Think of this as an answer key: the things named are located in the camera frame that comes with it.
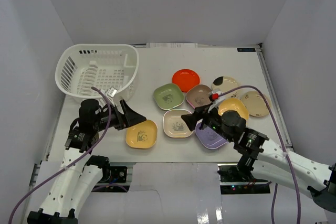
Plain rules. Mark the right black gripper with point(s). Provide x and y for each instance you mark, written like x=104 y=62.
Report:
x=199 y=113

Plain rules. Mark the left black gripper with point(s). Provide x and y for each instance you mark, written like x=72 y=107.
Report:
x=121 y=115

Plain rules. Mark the white square panda plate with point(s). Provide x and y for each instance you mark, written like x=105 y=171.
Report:
x=174 y=126

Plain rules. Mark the yellow square plate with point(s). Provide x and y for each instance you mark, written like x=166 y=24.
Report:
x=142 y=135
x=234 y=104

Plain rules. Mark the purple square panda plate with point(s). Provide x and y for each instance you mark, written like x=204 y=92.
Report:
x=209 y=138

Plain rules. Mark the brown square panda plate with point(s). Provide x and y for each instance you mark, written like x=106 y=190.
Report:
x=198 y=95

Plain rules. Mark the green square panda plate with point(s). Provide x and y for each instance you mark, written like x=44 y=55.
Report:
x=168 y=96

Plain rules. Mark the red round plate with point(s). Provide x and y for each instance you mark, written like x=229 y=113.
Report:
x=186 y=79

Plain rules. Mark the cream plate with black patch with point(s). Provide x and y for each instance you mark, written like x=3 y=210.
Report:
x=224 y=84

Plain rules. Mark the cream round floral plate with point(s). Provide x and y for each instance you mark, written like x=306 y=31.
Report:
x=255 y=104

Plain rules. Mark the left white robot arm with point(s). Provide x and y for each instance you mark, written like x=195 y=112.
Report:
x=80 y=170

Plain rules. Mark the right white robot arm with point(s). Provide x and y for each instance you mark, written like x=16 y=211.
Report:
x=263 y=158

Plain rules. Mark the white plastic dish basket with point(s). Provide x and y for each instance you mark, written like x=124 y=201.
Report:
x=102 y=66

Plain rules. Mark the white paper sheet at back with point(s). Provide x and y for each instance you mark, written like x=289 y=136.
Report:
x=171 y=45

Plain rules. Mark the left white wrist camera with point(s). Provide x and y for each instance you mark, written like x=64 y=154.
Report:
x=113 y=95

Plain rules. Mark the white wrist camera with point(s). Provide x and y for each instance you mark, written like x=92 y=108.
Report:
x=113 y=95
x=216 y=97

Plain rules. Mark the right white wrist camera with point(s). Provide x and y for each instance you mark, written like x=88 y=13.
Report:
x=216 y=97

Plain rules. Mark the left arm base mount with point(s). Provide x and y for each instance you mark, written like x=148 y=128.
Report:
x=117 y=180

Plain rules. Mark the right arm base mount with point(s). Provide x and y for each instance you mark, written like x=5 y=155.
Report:
x=232 y=183

